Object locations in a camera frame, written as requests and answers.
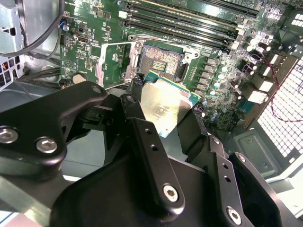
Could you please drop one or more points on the silver CPU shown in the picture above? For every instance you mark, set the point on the silver CPU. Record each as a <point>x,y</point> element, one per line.
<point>163,106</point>

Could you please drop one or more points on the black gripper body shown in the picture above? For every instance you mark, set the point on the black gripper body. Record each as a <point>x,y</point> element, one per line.
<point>113,201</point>

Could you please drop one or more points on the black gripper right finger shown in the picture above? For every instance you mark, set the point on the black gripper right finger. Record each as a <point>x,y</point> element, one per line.
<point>233,196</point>

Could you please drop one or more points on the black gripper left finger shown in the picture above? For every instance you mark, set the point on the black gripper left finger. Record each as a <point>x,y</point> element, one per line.
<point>35,118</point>

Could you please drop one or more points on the metal socket cover frame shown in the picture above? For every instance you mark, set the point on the metal socket cover frame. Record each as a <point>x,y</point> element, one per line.
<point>100,71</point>

